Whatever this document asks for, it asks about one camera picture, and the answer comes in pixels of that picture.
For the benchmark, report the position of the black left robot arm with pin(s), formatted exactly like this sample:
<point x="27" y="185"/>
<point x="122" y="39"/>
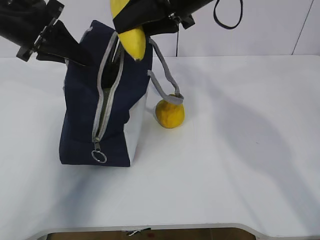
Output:
<point x="9" y="17"/>

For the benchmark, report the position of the navy blue lunch bag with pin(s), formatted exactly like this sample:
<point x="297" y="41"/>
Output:
<point x="105" y="102"/>

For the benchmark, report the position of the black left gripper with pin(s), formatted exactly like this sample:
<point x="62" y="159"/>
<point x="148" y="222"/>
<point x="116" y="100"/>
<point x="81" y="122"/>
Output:
<point x="52" y="41"/>

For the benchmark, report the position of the yellow lemon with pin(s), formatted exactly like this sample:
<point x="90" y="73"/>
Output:
<point x="169" y="115"/>

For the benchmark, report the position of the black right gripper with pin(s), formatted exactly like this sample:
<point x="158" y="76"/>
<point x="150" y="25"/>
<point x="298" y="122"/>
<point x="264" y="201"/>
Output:
<point x="156" y="16"/>

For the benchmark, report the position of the yellow banana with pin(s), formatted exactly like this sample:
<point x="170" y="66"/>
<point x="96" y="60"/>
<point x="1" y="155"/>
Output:
<point x="133" y="40"/>

